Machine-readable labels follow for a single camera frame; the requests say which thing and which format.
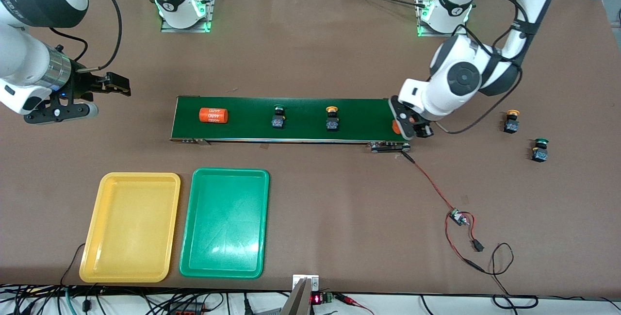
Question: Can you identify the orange 4680 battery cylinder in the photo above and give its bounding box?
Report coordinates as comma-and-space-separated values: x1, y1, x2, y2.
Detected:
199, 107, 229, 124
391, 115, 419, 136

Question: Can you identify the green push button switch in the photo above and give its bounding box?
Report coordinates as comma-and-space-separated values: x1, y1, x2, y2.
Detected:
531, 138, 550, 163
271, 104, 287, 130

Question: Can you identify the small speed controller board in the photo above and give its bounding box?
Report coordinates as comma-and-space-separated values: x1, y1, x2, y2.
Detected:
447, 209, 470, 227

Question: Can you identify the green conveyor belt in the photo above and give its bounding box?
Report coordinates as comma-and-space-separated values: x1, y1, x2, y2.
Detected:
170, 95, 412, 154

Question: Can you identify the yellow plastic tray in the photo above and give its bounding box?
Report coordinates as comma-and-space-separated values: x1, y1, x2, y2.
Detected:
79, 172, 181, 284

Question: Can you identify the red clip lead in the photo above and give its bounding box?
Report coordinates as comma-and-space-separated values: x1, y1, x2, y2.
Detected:
339, 294, 375, 315

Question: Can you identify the green plastic tray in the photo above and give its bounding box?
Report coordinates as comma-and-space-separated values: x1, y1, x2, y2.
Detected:
179, 167, 270, 280

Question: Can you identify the orange power strip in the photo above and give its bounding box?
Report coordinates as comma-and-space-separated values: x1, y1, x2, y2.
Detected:
167, 303, 207, 315

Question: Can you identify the red black conveyor wire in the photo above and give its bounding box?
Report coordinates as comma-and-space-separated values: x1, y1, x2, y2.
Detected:
402, 151, 486, 273

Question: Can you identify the black looped wire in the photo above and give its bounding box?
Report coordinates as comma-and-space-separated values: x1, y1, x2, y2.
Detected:
466, 242, 539, 310

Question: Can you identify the thin black table cable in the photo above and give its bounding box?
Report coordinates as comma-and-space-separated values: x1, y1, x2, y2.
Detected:
60, 242, 87, 287

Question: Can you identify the grey metal camera mount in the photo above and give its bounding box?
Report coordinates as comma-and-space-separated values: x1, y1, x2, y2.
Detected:
280, 274, 321, 315

